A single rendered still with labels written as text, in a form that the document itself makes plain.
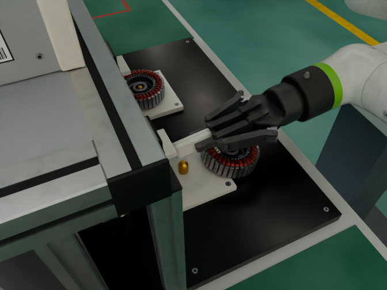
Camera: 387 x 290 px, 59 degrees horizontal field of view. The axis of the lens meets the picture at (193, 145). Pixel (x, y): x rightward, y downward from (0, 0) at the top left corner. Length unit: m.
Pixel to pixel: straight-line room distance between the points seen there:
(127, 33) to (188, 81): 0.32
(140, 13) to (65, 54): 0.89
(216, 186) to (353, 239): 0.25
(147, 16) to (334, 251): 0.88
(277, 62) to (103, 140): 2.11
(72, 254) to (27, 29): 0.19
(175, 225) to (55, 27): 0.21
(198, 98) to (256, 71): 1.43
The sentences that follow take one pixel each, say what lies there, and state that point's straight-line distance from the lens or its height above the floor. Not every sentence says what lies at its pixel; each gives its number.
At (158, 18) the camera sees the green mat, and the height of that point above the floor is 0.75.
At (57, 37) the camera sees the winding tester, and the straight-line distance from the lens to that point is 0.32.
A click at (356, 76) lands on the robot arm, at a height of 0.94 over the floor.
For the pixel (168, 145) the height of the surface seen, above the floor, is 0.88.
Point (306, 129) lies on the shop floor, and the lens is 1.90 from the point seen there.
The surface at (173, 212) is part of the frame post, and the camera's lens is 0.33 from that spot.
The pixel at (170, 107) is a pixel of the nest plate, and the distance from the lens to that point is 0.77.
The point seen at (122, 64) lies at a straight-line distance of 0.74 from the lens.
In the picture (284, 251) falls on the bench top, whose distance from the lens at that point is 0.63.
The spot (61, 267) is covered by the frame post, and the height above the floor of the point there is 1.00.
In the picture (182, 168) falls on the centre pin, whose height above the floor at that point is 0.80.
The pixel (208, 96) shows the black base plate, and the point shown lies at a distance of 0.82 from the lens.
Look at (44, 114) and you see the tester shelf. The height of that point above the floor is 1.11.
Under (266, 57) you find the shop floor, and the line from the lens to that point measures 2.36.
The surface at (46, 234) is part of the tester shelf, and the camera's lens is 0.27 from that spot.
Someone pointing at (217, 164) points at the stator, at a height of 0.82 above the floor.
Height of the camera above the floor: 1.30
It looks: 49 degrees down
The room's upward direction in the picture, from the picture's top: straight up
